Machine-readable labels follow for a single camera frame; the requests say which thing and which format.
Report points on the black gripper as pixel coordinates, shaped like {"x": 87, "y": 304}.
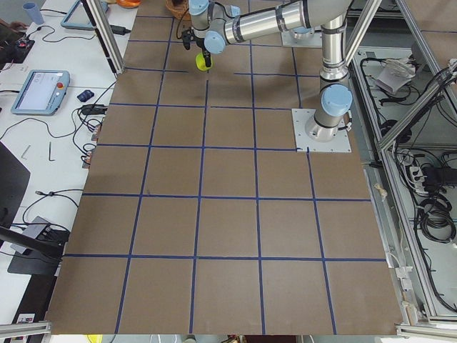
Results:
{"x": 203, "y": 50}

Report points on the green apple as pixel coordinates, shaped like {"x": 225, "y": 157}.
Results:
{"x": 201, "y": 62}

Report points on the woven wicker basket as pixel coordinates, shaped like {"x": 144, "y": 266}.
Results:
{"x": 179, "y": 9}

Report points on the dark blue small pouch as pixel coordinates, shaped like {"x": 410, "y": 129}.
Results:
{"x": 85, "y": 95}

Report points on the teach pendant tablet far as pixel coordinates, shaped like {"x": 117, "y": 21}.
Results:
{"x": 77, "y": 18}

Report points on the teach pendant tablet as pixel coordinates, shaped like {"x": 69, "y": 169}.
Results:
{"x": 42, "y": 93}
{"x": 77, "y": 18}

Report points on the teach pendant tablet near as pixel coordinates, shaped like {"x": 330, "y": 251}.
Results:
{"x": 42, "y": 93}

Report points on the blue plastic cup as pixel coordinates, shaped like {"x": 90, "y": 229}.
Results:
{"x": 34, "y": 13}

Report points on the grey usb hub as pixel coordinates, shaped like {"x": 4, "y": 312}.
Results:
{"x": 36, "y": 227}

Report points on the white power strip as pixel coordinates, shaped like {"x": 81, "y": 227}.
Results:
{"x": 414, "y": 175}

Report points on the black monitor stand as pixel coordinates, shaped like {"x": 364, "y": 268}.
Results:
{"x": 40, "y": 256}

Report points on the aluminium frame post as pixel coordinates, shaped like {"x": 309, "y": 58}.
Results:
{"x": 105, "y": 35}

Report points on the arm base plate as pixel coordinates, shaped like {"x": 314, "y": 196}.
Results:
{"x": 310, "y": 137}
{"x": 311, "y": 38}

